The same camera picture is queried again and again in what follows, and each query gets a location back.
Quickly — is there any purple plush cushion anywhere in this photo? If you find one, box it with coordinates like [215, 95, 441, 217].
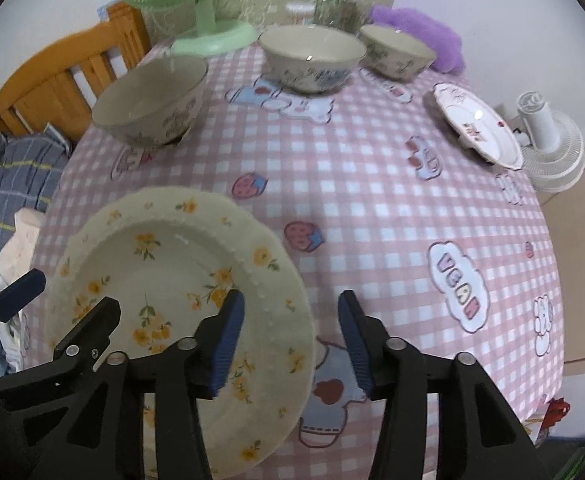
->
[369, 4, 466, 75]

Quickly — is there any pink checkered tablecloth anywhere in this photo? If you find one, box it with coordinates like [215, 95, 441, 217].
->
[26, 45, 565, 479]

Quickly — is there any glass jar with dark lid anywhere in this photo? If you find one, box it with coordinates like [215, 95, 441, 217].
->
[313, 0, 373, 34]

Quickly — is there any white desk fan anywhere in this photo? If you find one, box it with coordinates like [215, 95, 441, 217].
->
[515, 91, 585, 194]

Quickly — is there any cream ceramic bowl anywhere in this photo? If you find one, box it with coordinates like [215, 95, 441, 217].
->
[92, 55, 209, 150]
[357, 24, 437, 82]
[258, 25, 366, 94]

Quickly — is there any cotton swab container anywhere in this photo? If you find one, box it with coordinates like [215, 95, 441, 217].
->
[285, 1, 315, 25]

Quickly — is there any white pink-rimmed plate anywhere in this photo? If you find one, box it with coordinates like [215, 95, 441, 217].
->
[432, 82, 523, 171]

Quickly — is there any grey plaid pillow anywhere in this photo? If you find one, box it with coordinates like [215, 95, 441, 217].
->
[0, 125, 73, 247]

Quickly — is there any large yellow floral plate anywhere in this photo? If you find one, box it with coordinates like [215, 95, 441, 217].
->
[43, 186, 314, 479]

